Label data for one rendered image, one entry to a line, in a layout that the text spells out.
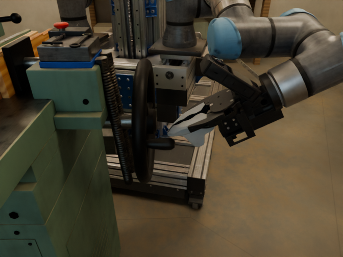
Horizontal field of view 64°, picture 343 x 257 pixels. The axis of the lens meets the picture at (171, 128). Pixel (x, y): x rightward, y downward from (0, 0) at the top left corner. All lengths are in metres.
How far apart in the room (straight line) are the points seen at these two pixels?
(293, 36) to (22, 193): 0.55
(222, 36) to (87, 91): 0.27
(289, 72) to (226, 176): 1.30
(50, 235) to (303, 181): 1.51
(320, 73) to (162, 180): 1.05
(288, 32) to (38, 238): 0.61
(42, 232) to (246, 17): 0.56
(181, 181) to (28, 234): 0.90
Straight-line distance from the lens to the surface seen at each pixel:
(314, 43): 0.54
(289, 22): 0.57
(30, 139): 0.52
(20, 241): 0.65
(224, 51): 0.52
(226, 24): 0.53
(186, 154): 1.53
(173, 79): 1.10
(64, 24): 0.64
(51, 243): 0.64
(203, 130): 0.52
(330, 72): 0.51
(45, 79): 0.58
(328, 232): 1.62
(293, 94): 0.50
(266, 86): 0.49
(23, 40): 0.67
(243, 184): 1.71
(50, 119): 0.58
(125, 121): 0.64
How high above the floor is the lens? 1.14
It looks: 32 degrees down
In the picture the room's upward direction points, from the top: straight up
